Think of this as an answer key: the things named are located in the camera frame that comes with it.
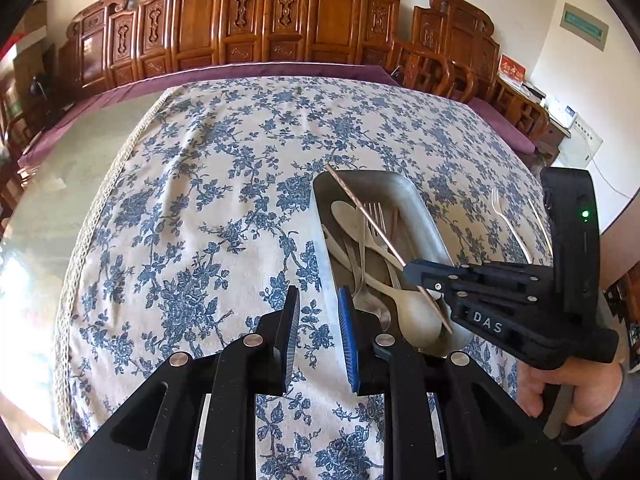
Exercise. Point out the blue floral tablecloth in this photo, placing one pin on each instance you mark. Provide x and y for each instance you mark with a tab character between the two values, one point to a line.
200	185

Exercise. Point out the person's right hand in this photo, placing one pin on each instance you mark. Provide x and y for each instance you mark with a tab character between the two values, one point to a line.
595	390

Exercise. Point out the wooden armchair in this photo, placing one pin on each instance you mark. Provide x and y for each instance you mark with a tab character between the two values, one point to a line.
522	115
432	72

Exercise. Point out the green wall panel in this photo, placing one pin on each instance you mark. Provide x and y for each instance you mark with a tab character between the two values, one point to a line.
584	26

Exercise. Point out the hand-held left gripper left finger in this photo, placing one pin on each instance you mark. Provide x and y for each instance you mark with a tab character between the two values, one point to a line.
292	325

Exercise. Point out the purple table cover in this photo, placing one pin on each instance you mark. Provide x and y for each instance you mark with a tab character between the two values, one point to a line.
250	70

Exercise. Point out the metal tray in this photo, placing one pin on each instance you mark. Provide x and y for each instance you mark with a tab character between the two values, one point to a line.
400	195

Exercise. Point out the carved wooden chair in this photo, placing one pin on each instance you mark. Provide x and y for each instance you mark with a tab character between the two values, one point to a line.
17	135

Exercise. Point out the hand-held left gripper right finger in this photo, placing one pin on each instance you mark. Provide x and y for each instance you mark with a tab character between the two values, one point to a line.
346	340

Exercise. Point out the red box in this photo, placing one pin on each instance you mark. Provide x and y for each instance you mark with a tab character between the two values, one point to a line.
511	70

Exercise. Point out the person's right forearm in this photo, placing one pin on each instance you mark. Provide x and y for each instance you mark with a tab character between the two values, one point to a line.
600	432

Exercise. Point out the white wall box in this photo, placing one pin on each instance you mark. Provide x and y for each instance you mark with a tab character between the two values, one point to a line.
582	140

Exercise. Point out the white appliance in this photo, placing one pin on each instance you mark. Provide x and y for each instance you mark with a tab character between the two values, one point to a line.
559	110

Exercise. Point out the metal fork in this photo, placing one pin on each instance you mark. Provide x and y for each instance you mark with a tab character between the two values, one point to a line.
507	222
374	220

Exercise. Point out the beige spoons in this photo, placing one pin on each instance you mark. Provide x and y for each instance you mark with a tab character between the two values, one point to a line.
420	315

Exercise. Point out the light wooden chopstick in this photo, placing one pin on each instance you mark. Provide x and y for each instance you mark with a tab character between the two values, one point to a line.
541	227

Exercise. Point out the metal spoon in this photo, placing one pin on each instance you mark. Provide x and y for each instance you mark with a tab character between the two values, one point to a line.
346	217
345	255

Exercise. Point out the small carved wooden headboard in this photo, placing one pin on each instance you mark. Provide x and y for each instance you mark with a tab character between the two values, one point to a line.
102	45

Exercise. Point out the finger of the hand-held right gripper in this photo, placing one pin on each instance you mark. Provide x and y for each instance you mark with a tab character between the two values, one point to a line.
480	292
420	271

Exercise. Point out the wide carved wooden headboard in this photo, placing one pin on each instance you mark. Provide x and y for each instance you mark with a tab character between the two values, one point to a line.
270	15

